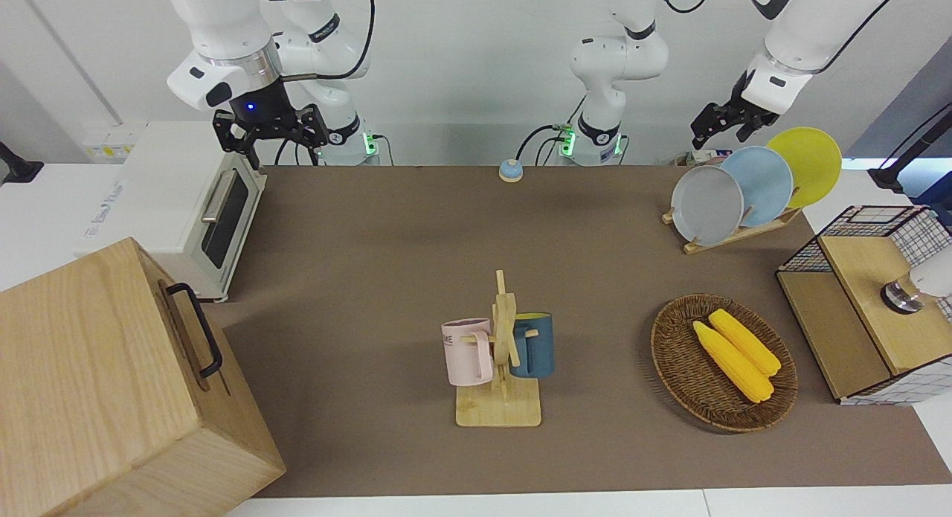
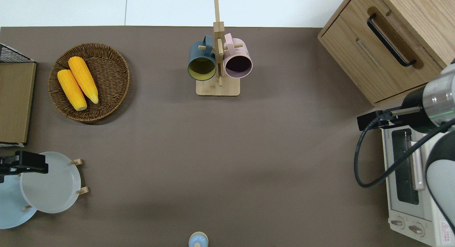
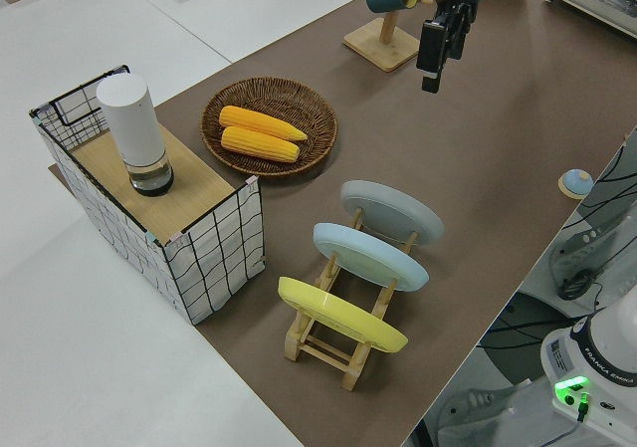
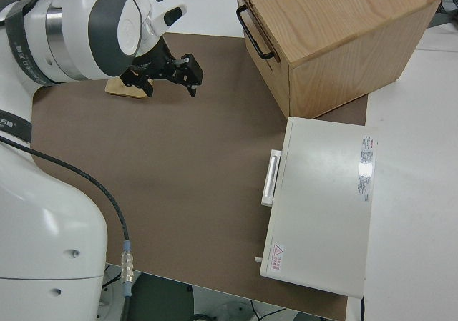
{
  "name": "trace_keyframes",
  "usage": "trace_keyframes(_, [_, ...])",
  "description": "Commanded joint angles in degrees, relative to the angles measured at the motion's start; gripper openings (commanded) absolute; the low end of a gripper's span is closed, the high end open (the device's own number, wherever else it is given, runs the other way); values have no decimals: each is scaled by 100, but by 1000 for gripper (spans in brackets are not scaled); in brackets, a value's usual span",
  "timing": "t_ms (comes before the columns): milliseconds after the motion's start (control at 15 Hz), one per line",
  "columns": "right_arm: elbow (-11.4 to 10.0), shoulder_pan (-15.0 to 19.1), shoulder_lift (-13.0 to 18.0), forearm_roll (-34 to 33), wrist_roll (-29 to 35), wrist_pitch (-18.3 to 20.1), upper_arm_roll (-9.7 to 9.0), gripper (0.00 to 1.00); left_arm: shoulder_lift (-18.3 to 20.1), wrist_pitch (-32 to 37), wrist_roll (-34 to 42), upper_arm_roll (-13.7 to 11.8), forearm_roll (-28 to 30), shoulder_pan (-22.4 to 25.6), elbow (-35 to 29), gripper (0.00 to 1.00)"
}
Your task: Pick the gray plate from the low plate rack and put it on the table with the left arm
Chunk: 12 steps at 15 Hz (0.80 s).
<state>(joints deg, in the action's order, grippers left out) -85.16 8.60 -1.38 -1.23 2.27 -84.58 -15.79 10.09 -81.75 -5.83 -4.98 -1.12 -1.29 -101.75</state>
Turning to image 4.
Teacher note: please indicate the light wooden box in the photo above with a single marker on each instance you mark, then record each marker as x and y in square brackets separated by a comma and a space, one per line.
[340, 31]

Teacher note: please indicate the white toaster oven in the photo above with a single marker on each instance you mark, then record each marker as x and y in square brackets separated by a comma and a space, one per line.
[322, 199]

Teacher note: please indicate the wooden mug rack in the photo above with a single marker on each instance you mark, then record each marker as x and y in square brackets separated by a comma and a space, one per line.
[120, 89]

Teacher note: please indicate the brown table mat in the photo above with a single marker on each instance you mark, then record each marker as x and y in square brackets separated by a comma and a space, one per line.
[179, 174]

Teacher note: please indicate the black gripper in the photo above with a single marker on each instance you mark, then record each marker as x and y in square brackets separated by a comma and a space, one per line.
[154, 61]

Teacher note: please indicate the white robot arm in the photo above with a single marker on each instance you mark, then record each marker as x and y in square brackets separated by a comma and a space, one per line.
[43, 228]

